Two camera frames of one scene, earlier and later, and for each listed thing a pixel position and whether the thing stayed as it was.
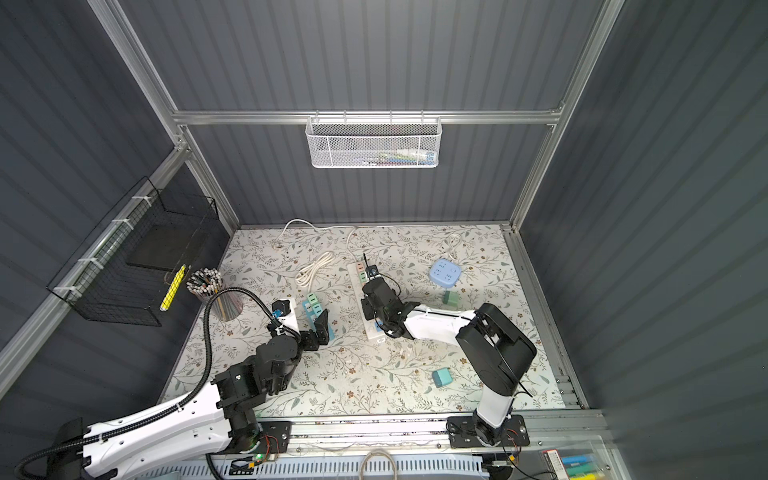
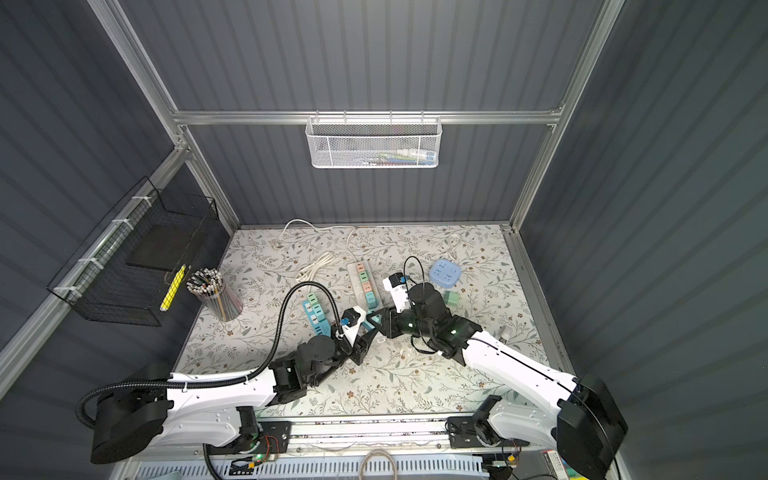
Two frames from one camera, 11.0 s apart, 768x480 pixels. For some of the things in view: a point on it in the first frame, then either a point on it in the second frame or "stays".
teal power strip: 309,312 stays
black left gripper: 312,344 to 360,346
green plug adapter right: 451,298 stays
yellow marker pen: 172,288 stays
